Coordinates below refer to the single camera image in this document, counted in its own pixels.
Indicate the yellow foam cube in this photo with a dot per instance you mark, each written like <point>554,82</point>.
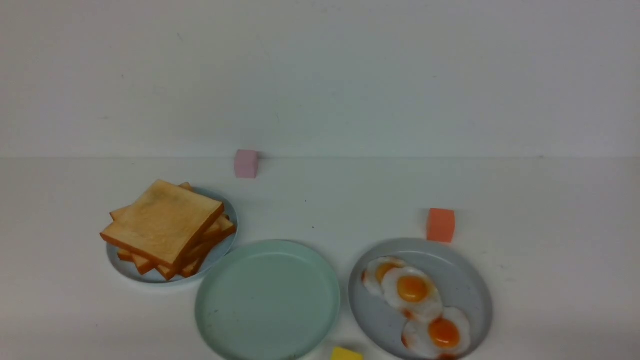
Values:
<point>340,353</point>

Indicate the light blue bread plate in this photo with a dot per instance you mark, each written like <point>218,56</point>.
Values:
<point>153,278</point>

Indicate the fried egg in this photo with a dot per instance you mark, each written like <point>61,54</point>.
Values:
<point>376,269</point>
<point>412,293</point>
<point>446,337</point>

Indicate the mint green centre plate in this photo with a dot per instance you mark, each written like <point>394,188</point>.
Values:
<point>271,300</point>

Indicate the grey-blue egg plate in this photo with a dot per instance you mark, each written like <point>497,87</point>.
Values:
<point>459,283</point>

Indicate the pink foam cube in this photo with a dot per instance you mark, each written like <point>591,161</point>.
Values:
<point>246,164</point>

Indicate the orange foam cube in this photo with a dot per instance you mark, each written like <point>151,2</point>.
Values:
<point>440,225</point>

